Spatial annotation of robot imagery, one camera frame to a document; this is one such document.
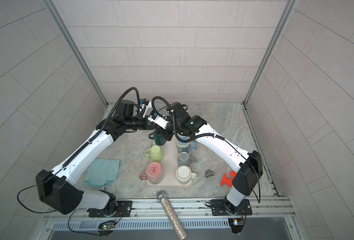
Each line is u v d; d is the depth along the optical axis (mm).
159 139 895
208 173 807
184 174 756
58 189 373
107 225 641
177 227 641
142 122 634
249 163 412
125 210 707
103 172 804
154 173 719
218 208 706
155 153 799
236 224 680
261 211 708
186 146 826
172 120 542
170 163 867
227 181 794
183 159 783
